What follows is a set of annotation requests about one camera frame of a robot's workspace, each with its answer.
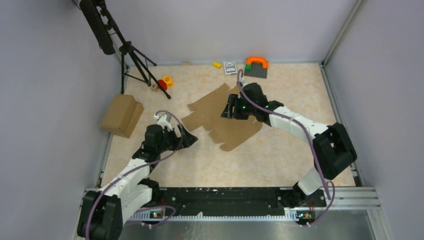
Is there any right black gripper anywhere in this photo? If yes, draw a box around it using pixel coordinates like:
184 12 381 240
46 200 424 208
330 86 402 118
222 93 257 120

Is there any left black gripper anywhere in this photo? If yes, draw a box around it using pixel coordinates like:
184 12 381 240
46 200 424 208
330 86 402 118
157 123 198 153

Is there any brown cardboard box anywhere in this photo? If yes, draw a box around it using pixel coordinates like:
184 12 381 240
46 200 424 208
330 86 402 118
101 94 144 139
181 83 263 152

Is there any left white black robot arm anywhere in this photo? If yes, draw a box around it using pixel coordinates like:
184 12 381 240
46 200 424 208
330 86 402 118
76 124 198 240

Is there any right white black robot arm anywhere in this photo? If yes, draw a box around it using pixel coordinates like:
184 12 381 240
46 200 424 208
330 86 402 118
221 82 358 206

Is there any playing card deck box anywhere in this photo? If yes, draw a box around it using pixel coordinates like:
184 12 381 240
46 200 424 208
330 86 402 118
223 61 238 75

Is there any folded brown cardboard box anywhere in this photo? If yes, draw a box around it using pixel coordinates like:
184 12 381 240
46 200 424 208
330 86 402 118
101 94 144 139

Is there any yellow small block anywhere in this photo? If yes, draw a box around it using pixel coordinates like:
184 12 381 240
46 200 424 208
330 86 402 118
212 61 222 69

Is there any grey building baseplate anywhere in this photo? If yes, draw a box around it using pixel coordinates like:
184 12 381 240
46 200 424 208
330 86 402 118
244 63 268 79

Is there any orange arch block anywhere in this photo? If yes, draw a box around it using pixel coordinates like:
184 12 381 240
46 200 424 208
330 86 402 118
245 56 269 69

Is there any small wooden cube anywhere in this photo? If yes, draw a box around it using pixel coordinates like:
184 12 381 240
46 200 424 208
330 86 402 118
150 85 159 92

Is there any red round toy disc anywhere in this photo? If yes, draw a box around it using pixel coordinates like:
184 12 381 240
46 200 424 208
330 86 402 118
157 79 168 91

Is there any yellow round toy disc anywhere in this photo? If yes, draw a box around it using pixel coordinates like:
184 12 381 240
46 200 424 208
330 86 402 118
162 75 174 88

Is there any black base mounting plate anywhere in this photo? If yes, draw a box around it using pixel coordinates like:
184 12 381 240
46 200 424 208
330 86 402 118
143 187 327 217

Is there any black camera tripod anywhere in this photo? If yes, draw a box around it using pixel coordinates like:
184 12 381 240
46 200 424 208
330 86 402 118
75 0 172 100

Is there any aluminium frame rail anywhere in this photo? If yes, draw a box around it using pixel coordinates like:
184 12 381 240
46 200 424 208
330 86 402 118
76 180 391 240

